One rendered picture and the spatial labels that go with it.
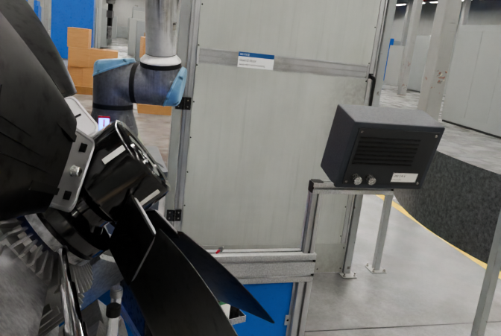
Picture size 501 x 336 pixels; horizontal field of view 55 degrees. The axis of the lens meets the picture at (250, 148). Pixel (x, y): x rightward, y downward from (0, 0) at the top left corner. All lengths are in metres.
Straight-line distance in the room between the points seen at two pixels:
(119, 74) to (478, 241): 1.72
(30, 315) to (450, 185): 2.19
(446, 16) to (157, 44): 6.28
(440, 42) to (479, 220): 5.17
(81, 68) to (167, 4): 8.68
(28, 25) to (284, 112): 2.09
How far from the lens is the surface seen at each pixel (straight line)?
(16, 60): 0.48
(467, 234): 2.46
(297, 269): 1.31
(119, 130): 0.62
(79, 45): 9.94
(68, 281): 0.58
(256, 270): 1.27
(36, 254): 0.61
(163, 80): 1.38
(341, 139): 1.24
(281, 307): 1.37
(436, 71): 7.38
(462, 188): 2.46
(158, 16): 1.36
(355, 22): 2.85
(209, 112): 2.61
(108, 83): 1.43
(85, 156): 0.60
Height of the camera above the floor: 1.39
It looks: 13 degrees down
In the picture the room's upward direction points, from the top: 7 degrees clockwise
